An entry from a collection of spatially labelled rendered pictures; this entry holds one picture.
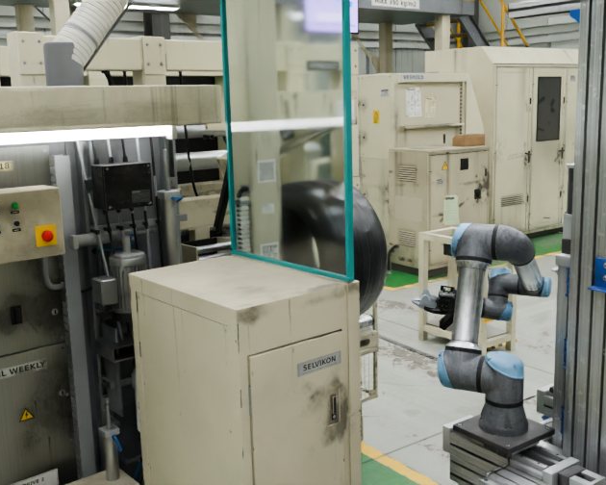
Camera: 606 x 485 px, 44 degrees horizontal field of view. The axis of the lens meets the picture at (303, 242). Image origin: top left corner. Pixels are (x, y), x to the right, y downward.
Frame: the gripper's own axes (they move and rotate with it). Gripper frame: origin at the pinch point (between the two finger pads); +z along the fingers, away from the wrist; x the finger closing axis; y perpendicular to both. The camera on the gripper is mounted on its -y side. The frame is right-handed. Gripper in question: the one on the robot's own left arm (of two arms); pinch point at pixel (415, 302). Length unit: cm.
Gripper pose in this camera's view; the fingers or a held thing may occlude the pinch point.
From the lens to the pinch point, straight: 284.8
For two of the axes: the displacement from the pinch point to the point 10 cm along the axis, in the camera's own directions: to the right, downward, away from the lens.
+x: -1.9, 5.1, -8.4
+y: 0.4, -8.5, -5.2
